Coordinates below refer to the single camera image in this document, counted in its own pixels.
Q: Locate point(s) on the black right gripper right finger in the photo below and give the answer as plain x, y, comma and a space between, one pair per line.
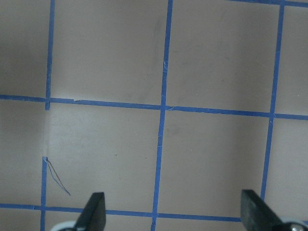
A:
256, 215

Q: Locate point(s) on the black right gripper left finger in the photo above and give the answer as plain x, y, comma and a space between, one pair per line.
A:
92, 218

